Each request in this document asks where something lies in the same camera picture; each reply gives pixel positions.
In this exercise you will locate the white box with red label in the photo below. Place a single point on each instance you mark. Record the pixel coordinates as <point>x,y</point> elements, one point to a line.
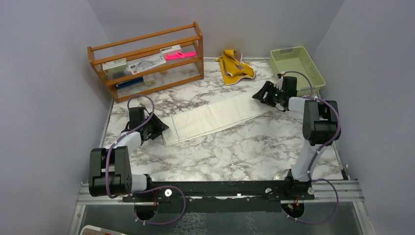
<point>114,68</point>

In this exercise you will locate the pink ruler set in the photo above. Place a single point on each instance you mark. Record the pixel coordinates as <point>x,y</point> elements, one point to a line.
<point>180,55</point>

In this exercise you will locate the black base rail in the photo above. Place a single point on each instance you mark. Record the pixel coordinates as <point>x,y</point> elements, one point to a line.
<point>219,196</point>

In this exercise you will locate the blue box on shelf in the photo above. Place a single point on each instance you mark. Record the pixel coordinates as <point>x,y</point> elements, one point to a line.
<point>128,83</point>

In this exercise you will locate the white towel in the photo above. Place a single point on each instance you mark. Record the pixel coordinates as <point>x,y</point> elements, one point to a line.
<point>212,118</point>

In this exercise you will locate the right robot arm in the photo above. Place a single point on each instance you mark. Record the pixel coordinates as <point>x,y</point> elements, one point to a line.
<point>320,128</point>

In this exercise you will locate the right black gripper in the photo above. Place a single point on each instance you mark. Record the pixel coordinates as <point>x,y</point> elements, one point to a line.
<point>267,87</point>

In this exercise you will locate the wooden shelf rack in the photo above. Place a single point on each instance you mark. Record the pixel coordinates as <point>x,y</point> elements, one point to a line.
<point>151,69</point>

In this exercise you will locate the white pack behind pink ruler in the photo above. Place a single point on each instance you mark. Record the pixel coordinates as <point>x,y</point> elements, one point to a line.
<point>172,50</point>

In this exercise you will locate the small white green box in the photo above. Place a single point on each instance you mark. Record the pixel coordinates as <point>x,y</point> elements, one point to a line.
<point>149,80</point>

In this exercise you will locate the clear protractor ruler pack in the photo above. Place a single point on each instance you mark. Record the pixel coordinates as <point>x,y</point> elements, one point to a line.
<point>145,63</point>

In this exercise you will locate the yellow towel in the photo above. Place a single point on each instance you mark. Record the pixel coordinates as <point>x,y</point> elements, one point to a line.
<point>233,68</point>

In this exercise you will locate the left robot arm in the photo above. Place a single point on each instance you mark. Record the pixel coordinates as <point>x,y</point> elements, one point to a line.
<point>110,169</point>

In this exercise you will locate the green plastic basket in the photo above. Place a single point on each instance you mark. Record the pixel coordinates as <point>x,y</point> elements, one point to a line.
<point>298,63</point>

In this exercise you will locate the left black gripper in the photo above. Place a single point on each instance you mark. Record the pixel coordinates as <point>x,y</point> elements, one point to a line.
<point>159,127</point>

